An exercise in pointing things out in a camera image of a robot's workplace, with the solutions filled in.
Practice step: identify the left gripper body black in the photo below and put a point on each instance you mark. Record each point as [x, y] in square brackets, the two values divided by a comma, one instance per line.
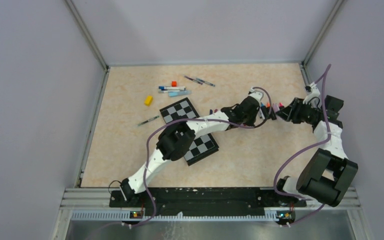
[249, 120]

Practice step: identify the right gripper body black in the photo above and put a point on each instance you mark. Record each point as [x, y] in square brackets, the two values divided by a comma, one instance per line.
[304, 113]

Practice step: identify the black gel pen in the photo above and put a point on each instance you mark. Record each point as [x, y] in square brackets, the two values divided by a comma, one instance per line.
[148, 120]

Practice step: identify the pale purple highlighter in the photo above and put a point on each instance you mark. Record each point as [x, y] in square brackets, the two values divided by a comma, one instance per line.
[275, 107]

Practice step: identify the black highlighter blue tip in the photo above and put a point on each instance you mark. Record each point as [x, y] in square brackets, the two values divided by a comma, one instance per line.
[264, 110]

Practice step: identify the black highlighter orange cap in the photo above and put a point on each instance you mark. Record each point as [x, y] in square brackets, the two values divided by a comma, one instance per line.
[269, 108]

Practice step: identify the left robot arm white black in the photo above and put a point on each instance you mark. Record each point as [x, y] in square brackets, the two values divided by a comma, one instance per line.
[177, 136]

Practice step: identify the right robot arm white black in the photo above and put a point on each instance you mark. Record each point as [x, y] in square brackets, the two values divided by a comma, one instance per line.
[329, 173]

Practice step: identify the thin dark pen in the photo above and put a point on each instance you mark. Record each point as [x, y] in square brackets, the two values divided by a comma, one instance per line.
[193, 80]

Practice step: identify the black white chessboard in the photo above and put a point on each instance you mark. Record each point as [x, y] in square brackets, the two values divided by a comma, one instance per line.
[203, 146]

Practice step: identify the light blue eraser bar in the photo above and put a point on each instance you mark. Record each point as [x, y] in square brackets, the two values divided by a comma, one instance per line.
[180, 93]

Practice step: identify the yellow block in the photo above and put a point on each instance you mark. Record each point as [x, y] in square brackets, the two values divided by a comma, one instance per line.
[148, 101]

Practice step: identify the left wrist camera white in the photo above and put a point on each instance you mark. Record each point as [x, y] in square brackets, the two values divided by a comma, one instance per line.
[257, 94]

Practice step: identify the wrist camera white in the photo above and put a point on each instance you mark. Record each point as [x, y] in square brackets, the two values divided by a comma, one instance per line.
[312, 92]
[257, 94]

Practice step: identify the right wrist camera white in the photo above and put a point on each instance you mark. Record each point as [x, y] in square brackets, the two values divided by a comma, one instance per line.
[312, 92]

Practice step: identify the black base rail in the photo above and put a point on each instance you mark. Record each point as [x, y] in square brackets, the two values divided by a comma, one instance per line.
[206, 201]

